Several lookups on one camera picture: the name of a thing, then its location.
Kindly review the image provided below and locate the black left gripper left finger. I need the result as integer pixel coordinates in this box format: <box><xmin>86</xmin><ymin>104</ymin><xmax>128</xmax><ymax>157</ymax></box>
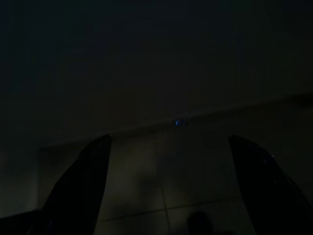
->
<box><xmin>40</xmin><ymin>133</ymin><xmax>113</xmax><ymax>235</ymax></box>

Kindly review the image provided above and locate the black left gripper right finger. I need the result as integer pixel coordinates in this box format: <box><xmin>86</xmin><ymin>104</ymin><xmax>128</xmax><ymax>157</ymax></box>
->
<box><xmin>227</xmin><ymin>134</ymin><xmax>313</xmax><ymax>235</ymax></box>

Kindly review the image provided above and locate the small blue indicator light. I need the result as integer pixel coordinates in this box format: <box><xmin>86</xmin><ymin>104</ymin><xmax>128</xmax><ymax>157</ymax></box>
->
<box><xmin>172</xmin><ymin>111</ymin><xmax>189</xmax><ymax>126</ymax></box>

